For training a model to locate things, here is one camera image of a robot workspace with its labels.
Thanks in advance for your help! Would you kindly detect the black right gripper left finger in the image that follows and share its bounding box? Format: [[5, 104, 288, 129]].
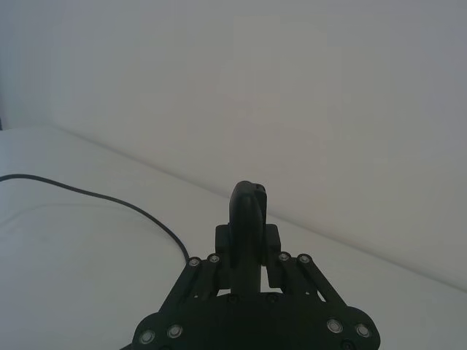
[[132, 179, 263, 348]]

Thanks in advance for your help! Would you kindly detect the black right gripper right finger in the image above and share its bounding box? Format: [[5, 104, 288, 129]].
[[251, 180, 382, 347]]

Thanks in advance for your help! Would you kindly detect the white table cloth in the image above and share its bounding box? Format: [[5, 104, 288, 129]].
[[0, 127, 467, 350]]

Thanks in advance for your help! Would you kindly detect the thin black cable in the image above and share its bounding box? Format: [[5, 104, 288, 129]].
[[0, 174, 191, 261]]

